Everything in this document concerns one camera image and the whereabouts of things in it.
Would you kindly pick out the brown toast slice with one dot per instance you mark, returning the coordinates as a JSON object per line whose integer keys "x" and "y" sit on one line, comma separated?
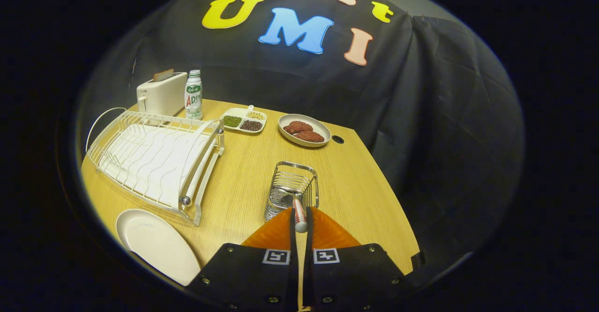
{"x": 163, "y": 75}

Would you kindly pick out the brown meat patty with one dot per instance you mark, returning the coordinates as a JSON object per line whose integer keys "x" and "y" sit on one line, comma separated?
{"x": 309, "y": 136}
{"x": 298, "y": 126}

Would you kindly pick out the grey plate with raised rim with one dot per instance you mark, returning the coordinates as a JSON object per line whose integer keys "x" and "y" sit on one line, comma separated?
{"x": 318, "y": 124}

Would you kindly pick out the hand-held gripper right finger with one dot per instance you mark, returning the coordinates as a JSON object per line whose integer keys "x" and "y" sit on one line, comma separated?
{"x": 308, "y": 242}

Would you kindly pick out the cream round plate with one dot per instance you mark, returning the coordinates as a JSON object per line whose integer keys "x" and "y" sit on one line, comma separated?
{"x": 154, "y": 242}

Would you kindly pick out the white toaster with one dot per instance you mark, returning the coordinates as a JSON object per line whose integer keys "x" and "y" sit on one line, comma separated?
{"x": 161, "y": 97}

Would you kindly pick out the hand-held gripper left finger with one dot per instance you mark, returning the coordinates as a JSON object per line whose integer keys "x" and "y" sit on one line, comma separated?
{"x": 294, "y": 242}

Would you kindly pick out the black backdrop cloth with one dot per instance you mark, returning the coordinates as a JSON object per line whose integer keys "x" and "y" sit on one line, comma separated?
{"x": 444, "y": 115}

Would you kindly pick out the white drink bottle green label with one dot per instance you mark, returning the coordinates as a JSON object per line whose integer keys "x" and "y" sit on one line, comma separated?
{"x": 193, "y": 97}

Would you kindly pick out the white divided dish with beans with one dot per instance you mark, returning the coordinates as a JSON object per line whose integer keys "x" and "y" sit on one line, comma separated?
{"x": 236, "y": 112}

